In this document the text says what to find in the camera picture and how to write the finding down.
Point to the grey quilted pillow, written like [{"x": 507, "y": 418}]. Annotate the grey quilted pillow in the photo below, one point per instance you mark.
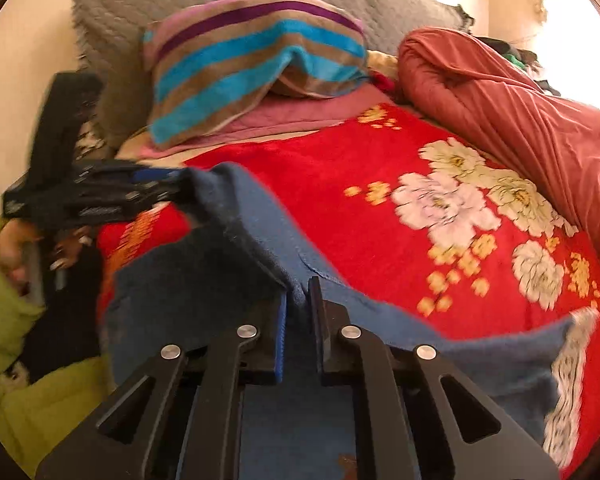
[{"x": 110, "y": 34}]

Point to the left forearm green sleeve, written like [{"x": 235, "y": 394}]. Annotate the left forearm green sleeve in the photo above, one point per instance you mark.
[{"x": 52, "y": 374}]

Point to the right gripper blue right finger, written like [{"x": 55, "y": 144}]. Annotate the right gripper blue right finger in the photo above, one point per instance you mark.
[{"x": 333, "y": 357}]

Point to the rust red quilted comforter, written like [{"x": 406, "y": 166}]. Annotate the rust red quilted comforter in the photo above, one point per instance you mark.
[{"x": 469, "y": 89}]

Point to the striped towel pillow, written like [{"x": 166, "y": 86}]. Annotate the striped towel pillow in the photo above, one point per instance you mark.
[{"x": 212, "y": 63}]

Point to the left hand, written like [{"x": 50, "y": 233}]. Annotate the left hand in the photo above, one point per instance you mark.
[{"x": 35, "y": 254}]

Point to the pink quilted bed sheet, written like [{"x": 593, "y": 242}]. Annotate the pink quilted bed sheet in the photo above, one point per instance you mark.
[{"x": 274, "y": 115}]

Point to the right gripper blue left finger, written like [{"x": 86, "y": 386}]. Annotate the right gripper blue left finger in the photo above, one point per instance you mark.
[{"x": 272, "y": 339}]

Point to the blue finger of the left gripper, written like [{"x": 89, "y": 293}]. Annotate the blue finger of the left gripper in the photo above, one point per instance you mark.
[
  {"x": 158, "y": 176},
  {"x": 162, "y": 194}
]

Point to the blue denim pants lace hem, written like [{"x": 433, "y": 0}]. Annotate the blue denim pants lace hem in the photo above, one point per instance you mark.
[{"x": 184, "y": 329}]

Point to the red floral blanket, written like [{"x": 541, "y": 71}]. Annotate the red floral blanket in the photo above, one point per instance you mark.
[{"x": 409, "y": 214}]

